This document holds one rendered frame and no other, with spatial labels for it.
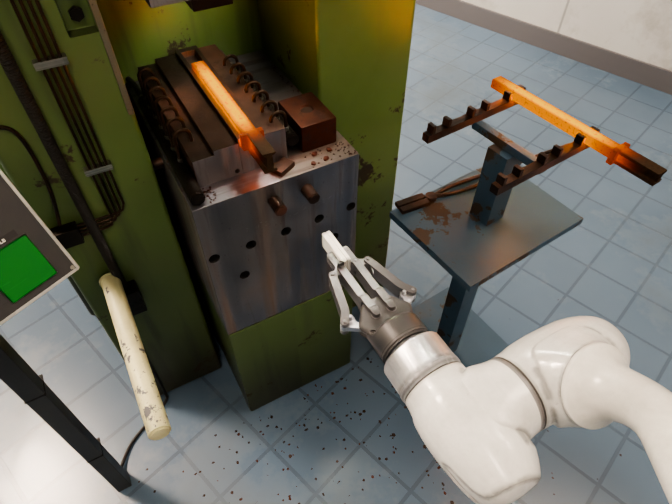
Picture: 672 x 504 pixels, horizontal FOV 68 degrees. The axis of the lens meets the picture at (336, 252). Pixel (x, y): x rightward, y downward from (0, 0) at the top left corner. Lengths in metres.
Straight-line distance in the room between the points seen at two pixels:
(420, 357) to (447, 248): 0.64
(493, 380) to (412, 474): 1.07
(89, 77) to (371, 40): 0.61
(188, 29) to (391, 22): 0.52
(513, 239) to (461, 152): 1.44
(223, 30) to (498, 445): 1.21
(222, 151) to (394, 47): 0.51
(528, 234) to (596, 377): 0.75
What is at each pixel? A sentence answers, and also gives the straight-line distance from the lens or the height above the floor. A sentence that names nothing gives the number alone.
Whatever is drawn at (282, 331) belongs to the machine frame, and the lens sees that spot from 1.45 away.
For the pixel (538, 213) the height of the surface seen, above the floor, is 0.68.
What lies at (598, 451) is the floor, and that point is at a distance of 1.88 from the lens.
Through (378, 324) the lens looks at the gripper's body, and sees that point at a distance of 0.70.
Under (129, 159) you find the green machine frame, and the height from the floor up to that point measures 0.93.
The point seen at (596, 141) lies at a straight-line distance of 1.22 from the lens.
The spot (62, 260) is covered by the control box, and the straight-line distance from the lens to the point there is 0.91.
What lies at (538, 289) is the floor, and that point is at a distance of 2.16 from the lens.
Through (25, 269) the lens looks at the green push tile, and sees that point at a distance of 0.89.
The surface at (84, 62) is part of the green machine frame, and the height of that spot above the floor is 1.15.
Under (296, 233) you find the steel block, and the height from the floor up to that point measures 0.75.
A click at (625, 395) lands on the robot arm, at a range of 0.62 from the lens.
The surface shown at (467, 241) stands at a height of 0.68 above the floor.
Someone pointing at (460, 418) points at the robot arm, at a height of 1.05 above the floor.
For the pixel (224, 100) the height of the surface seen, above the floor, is 1.01.
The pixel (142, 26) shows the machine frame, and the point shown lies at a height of 1.05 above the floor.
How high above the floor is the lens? 1.59
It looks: 48 degrees down
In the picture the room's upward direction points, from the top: straight up
